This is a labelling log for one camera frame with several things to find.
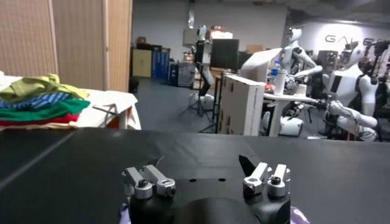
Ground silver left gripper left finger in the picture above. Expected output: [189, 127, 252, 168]
[121, 164, 177, 200]

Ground yellow-green garment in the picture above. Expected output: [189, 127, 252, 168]
[0, 74, 90, 103]

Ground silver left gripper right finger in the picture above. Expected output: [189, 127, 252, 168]
[238, 155, 292, 198]

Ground white thermos bottle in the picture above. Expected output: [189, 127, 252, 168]
[273, 69, 287, 96]

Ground beige garment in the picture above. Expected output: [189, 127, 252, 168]
[0, 121, 80, 131]

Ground large black table cover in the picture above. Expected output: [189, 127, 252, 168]
[0, 127, 390, 224]

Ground green garment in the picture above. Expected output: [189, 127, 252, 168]
[0, 99, 91, 122]

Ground clear water bottle blue cap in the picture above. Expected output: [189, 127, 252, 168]
[270, 59, 282, 77]

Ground bamboo folding screen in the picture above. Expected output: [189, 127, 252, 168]
[0, 0, 133, 93]

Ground tall white cardboard box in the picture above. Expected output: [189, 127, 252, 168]
[218, 74, 266, 137]

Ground white side table frame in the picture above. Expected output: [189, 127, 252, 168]
[91, 103, 132, 129]

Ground white paper cup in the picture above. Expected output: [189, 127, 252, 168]
[296, 83, 308, 98]

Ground black monitor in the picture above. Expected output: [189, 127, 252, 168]
[209, 38, 240, 71]

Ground blue cabinet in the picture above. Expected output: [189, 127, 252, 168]
[151, 50, 170, 80]

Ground white curved panel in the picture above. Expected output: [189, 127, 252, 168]
[240, 47, 283, 83]

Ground white standing desk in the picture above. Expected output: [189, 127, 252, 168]
[263, 93, 314, 138]

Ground white side table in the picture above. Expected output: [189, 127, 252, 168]
[0, 71, 142, 130]

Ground red garment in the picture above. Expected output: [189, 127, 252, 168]
[0, 113, 80, 127]

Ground black tripod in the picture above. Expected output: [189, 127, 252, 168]
[179, 62, 214, 122]

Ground lavender t-shirt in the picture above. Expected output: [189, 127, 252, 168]
[118, 203, 311, 224]

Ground beige cabinet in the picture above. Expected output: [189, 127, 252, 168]
[132, 48, 152, 79]

